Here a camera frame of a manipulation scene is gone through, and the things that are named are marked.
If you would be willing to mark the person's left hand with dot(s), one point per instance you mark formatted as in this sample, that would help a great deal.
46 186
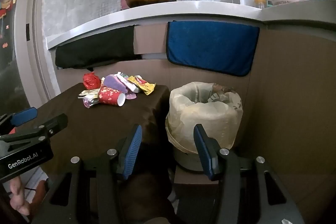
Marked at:
18 195

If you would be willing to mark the grey door frame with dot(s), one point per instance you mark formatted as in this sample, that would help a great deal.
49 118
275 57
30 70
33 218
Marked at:
31 43

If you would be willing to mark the white kitchen counter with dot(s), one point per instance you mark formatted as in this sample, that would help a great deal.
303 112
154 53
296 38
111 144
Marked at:
183 10

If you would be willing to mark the red crumpled wrapper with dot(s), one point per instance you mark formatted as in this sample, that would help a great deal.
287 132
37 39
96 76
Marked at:
92 80

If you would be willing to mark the yellow lidded jar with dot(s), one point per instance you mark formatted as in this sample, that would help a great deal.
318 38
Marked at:
260 3

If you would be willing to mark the cream printed wrapper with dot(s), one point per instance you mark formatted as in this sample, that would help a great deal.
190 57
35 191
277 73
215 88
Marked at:
88 93

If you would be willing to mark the red paper cup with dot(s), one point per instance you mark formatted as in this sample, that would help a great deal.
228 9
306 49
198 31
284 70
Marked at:
109 96

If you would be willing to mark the yellow snack wrapper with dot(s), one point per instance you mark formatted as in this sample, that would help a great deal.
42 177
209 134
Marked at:
143 85

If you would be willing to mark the waste bin with plastic liner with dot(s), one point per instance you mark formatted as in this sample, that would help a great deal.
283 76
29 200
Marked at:
210 113

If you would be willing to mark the silver pink wrapper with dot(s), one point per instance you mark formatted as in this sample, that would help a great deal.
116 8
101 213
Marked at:
90 102

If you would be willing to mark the blue pink small wrapper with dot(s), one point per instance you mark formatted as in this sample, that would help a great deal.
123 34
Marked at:
131 95

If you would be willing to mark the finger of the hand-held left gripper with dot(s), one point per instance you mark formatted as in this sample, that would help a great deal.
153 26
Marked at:
25 115
56 122

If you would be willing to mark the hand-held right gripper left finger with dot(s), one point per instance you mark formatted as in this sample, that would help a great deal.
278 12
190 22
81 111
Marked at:
132 150

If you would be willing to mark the dark glass door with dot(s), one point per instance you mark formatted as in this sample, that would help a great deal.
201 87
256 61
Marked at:
11 77

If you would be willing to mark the purple packet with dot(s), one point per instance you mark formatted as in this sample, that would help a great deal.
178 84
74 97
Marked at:
114 82

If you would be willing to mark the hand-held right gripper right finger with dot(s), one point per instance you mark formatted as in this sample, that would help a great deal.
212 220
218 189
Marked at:
203 153

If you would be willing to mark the red window decoration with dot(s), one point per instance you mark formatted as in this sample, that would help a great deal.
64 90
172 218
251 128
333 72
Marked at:
5 7

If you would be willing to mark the black door frame plate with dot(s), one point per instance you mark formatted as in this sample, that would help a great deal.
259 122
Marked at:
27 32

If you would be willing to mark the blue cloth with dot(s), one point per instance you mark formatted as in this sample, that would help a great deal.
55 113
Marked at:
210 48

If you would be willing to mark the white packet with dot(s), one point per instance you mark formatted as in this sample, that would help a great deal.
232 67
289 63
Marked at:
126 81

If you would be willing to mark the black cloth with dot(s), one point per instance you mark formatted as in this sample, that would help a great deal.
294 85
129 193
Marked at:
97 49

